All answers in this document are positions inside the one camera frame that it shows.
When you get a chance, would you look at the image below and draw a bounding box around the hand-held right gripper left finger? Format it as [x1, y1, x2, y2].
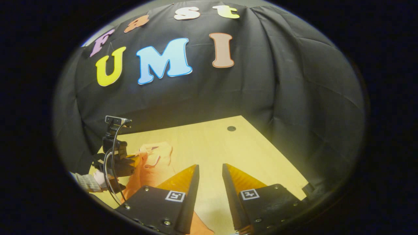
[114, 164, 200, 235]

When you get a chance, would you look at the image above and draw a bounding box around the orange T-shirt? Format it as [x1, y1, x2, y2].
[121, 142, 215, 235]

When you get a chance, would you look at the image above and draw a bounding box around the black backdrop cloth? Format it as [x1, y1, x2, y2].
[52, 0, 366, 203]

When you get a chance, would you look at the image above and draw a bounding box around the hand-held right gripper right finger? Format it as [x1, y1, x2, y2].
[222, 163, 309, 235]

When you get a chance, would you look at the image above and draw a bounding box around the black cable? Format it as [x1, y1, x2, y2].
[103, 121, 131, 202]

